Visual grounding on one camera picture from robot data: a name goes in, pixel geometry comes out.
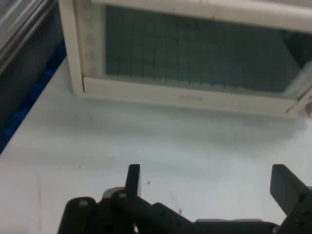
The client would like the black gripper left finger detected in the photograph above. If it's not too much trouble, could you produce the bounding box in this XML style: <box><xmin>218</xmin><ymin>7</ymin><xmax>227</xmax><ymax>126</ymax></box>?
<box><xmin>57</xmin><ymin>164</ymin><xmax>195</xmax><ymax>234</ymax></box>

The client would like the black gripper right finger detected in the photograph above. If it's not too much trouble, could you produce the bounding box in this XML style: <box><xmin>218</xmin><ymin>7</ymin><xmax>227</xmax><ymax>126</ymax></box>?
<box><xmin>270</xmin><ymin>164</ymin><xmax>312</xmax><ymax>234</ymax></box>

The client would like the wire oven rack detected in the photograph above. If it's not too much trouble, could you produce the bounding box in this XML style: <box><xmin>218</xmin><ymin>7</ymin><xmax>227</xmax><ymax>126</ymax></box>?
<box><xmin>106</xmin><ymin>7</ymin><xmax>302</xmax><ymax>95</ymax></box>

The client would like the blue table edge strip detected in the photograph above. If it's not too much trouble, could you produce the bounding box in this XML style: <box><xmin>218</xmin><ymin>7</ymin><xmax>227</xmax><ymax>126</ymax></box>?
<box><xmin>0</xmin><ymin>43</ymin><xmax>68</xmax><ymax>156</ymax></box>

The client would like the aluminium frame profile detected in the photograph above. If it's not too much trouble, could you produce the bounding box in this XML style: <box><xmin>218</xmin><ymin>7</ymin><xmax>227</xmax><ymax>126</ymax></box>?
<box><xmin>0</xmin><ymin>0</ymin><xmax>59</xmax><ymax>74</ymax></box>

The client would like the white toaster oven body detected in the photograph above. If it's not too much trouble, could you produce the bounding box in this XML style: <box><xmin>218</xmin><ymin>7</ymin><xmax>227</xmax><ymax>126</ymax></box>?
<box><xmin>58</xmin><ymin>0</ymin><xmax>312</xmax><ymax>120</ymax></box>

